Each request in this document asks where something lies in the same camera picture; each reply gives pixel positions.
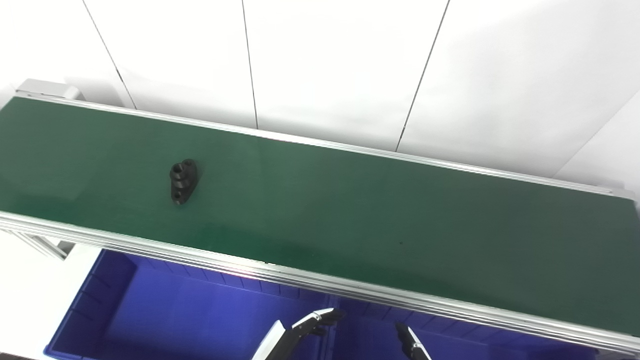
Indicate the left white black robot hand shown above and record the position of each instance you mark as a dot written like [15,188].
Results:
[280,345]

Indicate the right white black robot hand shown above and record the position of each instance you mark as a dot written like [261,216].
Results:
[412,347]

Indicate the black flanged machine part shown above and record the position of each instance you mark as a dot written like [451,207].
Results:
[183,182]

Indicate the blue plastic bin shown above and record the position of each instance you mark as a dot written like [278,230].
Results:
[175,315]
[480,345]

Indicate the green conveyor belt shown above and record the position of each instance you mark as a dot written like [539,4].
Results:
[300,280]
[350,210]

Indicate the aluminium conveyor leg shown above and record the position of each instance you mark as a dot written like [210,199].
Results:
[45,245]

